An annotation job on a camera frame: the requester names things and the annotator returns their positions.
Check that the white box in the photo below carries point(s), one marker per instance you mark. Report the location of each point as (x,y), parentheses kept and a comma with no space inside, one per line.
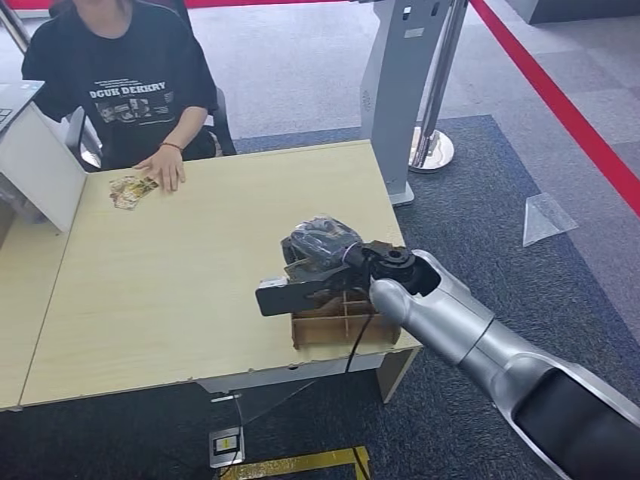
(42,169)

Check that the round chrome stanchion base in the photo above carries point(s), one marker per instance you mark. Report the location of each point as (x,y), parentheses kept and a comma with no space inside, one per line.
(441,154)

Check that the person's left hand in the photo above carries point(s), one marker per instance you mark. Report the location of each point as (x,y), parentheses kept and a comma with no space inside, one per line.
(166,167)

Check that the cardboard divider box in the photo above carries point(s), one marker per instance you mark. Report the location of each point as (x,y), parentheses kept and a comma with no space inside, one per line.
(324,331)

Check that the metal floor socket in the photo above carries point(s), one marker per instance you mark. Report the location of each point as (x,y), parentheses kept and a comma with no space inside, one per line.
(226,447)

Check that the stack of patterned cards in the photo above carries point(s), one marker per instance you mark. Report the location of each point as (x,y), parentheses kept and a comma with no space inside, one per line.
(129,192)

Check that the yellow floor tape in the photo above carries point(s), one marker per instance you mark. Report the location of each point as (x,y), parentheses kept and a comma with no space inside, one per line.
(300,464)

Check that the grey kiosk stand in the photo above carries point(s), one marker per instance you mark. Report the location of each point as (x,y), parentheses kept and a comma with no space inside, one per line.
(395,93)

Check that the grey platform base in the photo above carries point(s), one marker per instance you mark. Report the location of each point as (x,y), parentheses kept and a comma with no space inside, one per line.
(575,10)

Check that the grey laptop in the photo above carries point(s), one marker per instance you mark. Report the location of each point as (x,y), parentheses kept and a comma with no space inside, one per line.
(15,98)

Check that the grey metal pole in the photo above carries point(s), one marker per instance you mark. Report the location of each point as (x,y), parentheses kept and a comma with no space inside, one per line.
(15,28)

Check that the robot's right hand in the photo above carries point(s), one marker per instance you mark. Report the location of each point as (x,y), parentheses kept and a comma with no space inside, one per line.
(324,242)

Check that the chrome stanchion pole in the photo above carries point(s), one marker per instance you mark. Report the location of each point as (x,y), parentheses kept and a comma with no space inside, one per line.
(438,86)

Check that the person's left forearm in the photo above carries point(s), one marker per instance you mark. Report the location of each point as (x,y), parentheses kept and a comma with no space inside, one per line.
(185,132)

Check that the person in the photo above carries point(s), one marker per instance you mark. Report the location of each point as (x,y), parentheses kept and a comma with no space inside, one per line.
(130,93)

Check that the clear plastic sheet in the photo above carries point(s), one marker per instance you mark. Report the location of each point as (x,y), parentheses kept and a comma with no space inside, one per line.
(547,218)

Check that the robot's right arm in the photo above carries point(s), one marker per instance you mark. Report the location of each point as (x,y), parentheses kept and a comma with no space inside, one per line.
(480,338)

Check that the red barrier belt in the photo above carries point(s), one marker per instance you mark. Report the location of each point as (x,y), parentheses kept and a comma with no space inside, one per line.
(250,2)
(564,109)

